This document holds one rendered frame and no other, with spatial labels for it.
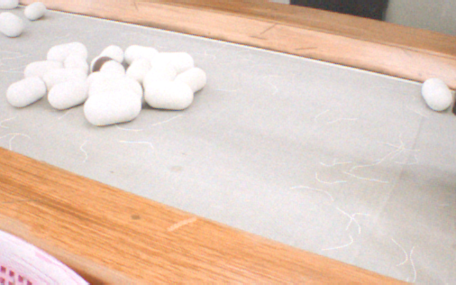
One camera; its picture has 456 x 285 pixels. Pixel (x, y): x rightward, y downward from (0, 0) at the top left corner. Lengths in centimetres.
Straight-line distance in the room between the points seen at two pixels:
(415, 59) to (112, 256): 37
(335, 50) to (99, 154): 27
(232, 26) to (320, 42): 9
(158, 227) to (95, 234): 2
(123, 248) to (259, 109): 20
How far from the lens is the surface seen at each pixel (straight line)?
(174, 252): 20
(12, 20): 54
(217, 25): 54
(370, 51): 50
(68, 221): 22
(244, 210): 27
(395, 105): 43
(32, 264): 20
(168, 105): 36
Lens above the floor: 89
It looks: 27 degrees down
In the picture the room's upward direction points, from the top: 4 degrees clockwise
